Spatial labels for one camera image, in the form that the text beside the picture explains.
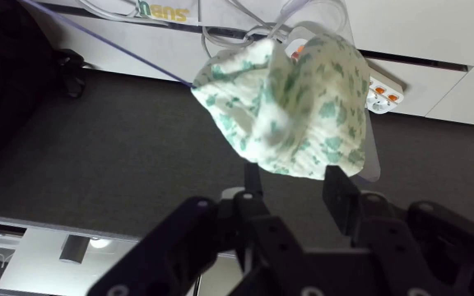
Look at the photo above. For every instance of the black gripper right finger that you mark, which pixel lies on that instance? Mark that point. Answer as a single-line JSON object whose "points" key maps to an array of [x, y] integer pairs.
{"points": [[422, 250]]}

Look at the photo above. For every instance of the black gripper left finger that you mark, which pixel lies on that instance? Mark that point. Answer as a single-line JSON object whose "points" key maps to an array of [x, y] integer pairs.
{"points": [[172, 256]]}

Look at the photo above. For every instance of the green patterned white towel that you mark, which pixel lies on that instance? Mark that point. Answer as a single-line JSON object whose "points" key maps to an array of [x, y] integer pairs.
{"points": [[292, 116]]}

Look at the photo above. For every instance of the white power strip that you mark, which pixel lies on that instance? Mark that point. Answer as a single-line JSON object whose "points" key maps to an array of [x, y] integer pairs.
{"points": [[385, 95]]}

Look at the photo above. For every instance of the clear acrylic divider panel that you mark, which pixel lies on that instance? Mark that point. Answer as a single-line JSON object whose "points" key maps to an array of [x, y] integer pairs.
{"points": [[174, 39]]}

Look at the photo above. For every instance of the black backpack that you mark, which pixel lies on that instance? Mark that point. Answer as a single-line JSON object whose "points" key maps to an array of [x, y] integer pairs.
{"points": [[31, 69]]}

